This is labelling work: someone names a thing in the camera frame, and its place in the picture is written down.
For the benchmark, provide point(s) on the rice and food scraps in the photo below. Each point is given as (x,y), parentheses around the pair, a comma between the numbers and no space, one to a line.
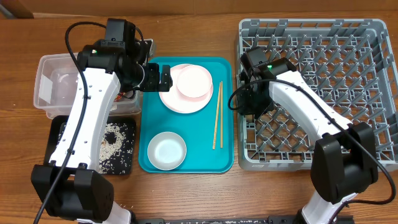
(79,145)

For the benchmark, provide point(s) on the grey bowl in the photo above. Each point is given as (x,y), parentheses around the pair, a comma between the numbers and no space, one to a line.
(166,151)

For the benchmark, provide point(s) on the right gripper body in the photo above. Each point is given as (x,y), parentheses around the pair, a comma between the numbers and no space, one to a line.
(249,101)

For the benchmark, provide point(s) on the black plastic tray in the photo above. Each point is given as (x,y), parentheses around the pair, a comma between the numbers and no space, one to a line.
(117,146)

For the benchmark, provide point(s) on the red foil snack wrapper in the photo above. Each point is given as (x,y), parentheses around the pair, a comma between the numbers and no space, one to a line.
(120,96)

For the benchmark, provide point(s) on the teal serving tray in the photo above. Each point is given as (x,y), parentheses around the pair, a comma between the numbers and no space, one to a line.
(210,143)

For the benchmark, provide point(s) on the grey dishwasher rack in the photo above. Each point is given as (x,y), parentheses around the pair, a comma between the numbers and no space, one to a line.
(349,63)

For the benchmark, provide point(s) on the large white plate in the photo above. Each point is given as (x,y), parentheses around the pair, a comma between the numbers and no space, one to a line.
(177,102)

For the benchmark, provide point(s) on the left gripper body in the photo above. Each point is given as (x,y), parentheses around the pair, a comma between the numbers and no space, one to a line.
(151,81)

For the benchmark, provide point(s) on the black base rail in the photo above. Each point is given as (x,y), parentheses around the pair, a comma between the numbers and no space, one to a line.
(278,219)

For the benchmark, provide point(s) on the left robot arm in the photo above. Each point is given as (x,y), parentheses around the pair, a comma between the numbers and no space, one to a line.
(69,185)

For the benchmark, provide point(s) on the small pink bowl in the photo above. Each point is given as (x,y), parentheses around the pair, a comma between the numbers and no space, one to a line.
(194,81)

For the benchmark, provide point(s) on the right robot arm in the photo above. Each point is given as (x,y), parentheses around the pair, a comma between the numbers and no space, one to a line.
(343,157)

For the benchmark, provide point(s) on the clear plastic storage bin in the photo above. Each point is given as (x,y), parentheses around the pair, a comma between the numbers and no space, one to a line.
(58,83)

